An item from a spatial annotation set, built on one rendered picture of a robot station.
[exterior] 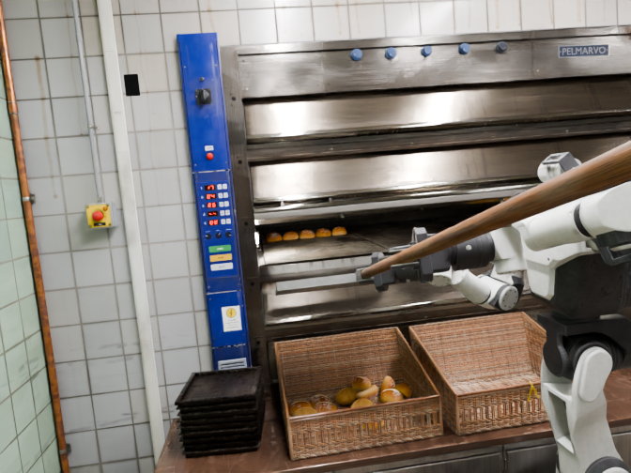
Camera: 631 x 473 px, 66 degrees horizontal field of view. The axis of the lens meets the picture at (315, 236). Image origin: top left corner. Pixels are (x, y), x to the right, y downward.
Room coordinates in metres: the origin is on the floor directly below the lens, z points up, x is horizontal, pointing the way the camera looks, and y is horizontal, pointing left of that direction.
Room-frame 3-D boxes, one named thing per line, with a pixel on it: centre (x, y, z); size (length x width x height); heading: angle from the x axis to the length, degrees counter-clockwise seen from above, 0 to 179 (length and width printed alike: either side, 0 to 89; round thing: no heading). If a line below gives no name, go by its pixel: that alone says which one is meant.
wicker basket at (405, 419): (1.85, -0.09, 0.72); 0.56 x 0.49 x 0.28; 98
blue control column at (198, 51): (2.98, 0.51, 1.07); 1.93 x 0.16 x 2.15; 7
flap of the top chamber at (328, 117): (2.18, -0.64, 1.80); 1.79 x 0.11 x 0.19; 97
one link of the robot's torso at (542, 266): (1.31, -0.73, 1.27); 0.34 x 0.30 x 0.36; 3
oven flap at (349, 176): (2.18, -0.64, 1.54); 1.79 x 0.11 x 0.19; 97
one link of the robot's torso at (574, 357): (1.31, -0.70, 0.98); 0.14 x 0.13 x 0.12; 7
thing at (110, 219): (1.96, 0.85, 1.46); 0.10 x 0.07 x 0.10; 97
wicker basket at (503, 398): (1.92, -0.68, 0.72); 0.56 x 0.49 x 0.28; 98
